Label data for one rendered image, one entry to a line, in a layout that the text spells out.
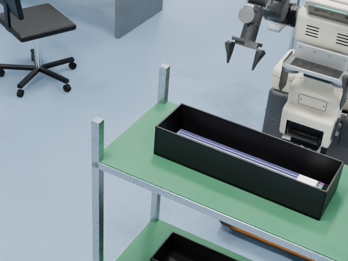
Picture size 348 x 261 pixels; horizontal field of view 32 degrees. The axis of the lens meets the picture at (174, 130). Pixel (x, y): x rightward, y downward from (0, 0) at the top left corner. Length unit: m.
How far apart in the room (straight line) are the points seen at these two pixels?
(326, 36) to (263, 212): 0.89
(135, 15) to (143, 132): 2.91
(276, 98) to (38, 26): 1.71
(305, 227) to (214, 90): 2.51
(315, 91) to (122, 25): 2.50
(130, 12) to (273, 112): 2.14
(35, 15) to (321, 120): 2.21
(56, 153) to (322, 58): 1.74
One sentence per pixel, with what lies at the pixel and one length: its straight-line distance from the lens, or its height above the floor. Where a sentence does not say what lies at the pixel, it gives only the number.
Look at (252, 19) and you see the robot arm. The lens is 2.15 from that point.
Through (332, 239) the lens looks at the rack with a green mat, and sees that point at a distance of 1.84.
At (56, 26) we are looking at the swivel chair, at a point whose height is 0.44.
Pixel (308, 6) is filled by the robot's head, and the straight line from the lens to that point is 2.43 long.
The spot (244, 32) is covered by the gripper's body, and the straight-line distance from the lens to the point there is 2.22.
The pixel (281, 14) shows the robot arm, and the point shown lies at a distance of 2.40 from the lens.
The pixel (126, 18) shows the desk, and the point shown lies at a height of 0.14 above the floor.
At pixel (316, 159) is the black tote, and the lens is 1.97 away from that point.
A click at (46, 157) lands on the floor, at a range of 3.58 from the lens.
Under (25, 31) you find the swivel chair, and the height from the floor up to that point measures 0.44.
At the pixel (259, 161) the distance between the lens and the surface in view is 1.98.
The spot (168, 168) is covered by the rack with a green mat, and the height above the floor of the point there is 0.95.
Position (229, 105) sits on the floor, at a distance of 4.11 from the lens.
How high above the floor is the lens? 2.18
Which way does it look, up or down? 35 degrees down
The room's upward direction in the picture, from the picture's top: 5 degrees clockwise
